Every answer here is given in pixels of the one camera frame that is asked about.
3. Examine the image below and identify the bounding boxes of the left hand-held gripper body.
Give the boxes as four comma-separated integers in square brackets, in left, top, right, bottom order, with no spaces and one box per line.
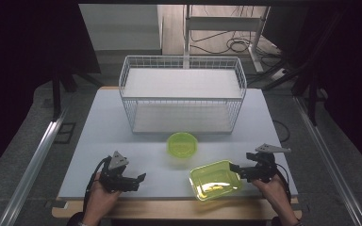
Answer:
[98,151,140,193]

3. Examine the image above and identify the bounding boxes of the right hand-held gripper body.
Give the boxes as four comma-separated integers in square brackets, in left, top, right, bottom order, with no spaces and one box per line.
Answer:
[248,143,291,183]

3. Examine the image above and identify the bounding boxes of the rectangular green-lidded clear container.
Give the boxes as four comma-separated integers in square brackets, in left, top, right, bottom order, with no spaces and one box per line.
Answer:
[189,159,243,202]

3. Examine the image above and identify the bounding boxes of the person's left hand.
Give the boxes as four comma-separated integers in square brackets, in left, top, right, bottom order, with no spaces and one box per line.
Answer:
[84,172,122,220]

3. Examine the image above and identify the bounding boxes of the wooden table edge strip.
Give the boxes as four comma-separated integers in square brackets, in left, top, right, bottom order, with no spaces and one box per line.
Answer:
[51,86,304,221]

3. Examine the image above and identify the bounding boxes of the round green-lidded clear container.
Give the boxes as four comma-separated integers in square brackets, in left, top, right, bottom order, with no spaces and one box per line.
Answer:
[165,131,200,165]

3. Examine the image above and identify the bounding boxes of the black metal stand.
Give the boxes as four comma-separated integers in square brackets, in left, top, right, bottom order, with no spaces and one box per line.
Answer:
[248,59,328,127]
[50,67,107,122]

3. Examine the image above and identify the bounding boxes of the black curtain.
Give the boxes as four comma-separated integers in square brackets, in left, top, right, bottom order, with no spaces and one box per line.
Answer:
[0,0,102,185]
[262,0,362,182]

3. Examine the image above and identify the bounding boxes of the white cabinet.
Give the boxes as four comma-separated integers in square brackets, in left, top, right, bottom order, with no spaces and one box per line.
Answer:
[78,3,165,57]

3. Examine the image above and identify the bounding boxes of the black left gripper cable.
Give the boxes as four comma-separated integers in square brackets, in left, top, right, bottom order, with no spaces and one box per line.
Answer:
[83,155,111,210]

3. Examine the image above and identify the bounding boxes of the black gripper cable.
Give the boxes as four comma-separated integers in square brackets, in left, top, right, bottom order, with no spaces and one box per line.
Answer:
[83,155,111,210]
[275,163,292,203]

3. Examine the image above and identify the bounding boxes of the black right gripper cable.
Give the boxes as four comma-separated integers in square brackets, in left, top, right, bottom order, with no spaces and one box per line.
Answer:
[275,163,292,203]

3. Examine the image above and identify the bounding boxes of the black looped floor cable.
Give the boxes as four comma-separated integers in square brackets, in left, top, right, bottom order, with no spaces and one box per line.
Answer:
[272,119,292,144]

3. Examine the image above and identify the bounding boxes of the metal floor rail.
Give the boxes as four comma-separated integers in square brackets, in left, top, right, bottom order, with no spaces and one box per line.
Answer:
[0,105,71,226]
[292,94,362,226]

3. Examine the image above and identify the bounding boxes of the black square floor frame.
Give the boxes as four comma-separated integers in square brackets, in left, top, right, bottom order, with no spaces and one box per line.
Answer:
[53,121,77,145]

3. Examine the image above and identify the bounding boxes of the white wire shelf rack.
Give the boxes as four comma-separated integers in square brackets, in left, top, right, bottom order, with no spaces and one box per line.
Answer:
[118,55,248,136]

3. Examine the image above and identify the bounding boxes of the black floor cables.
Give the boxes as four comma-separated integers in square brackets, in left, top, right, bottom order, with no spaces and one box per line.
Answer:
[189,5,285,61]

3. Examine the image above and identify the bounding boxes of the white desk frame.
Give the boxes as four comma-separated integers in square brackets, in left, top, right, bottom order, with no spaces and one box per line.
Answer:
[183,4,272,73]

